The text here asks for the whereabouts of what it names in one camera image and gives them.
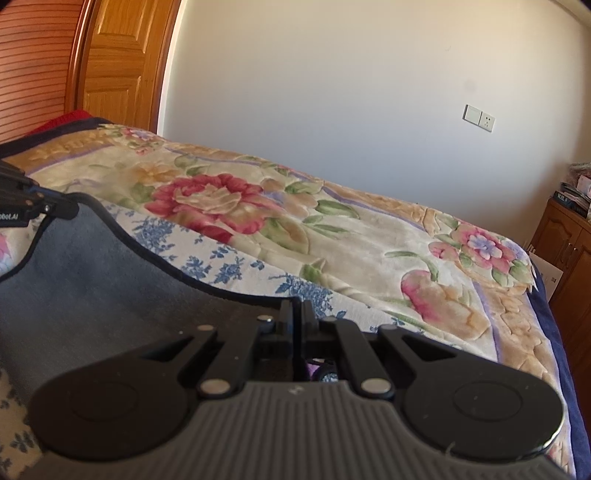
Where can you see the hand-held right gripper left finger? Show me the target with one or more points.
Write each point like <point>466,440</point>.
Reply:
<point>286,325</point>

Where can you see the stack of books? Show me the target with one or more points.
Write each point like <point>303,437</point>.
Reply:
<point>572,199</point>

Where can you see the pile of papers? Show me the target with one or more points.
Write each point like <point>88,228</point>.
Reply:
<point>582,177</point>

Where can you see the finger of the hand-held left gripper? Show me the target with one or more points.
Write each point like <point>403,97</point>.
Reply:
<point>14,174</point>
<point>55,206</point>

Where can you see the white flat box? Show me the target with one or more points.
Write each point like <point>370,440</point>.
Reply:
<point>547,274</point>

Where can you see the blue floral bed sheet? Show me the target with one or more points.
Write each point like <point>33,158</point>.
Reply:
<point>207,259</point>

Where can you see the floral plush blanket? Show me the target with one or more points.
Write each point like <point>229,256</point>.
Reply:
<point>369,230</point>

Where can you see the wooden panel door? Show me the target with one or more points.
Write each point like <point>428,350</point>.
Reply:
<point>115,60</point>

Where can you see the white wall switch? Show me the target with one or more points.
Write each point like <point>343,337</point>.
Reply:
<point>471,114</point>

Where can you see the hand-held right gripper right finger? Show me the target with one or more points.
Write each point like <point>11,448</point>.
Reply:
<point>307,325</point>

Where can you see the wooden cabinet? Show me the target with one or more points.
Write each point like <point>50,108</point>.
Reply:
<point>572,286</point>

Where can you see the red cloth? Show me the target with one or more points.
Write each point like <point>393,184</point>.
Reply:
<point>60,121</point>

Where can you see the wooden louvered wardrobe door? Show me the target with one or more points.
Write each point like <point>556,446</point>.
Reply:
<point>32,60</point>

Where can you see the white wall socket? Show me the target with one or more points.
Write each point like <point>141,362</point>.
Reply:
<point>487,122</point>

